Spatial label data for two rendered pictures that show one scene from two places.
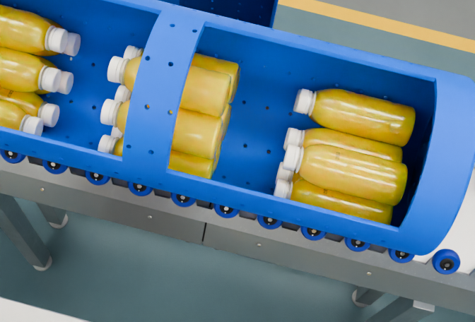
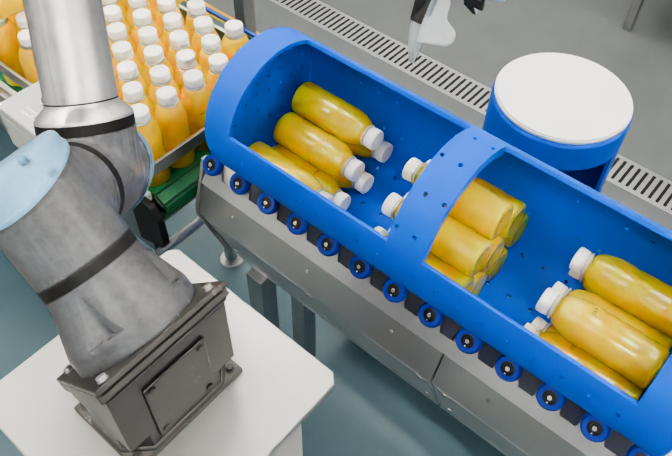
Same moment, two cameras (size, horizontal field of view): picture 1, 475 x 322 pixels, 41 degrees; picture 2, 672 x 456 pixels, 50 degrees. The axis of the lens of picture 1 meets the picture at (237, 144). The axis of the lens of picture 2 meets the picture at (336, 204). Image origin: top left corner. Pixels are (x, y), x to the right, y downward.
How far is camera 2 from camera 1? 0.28 m
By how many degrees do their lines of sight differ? 24
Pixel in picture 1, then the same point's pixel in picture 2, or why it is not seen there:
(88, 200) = (342, 295)
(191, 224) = (428, 352)
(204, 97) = (481, 212)
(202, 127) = (470, 240)
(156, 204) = (402, 317)
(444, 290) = not seen: outside the picture
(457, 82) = not seen: outside the picture
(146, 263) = (371, 441)
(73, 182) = (336, 270)
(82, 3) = (405, 119)
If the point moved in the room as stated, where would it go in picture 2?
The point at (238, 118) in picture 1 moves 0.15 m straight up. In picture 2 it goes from (511, 268) to (530, 213)
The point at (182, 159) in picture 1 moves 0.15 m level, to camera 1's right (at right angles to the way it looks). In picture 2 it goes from (440, 267) to (528, 316)
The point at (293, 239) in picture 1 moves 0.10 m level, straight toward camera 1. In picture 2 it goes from (525, 404) to (478, 439)
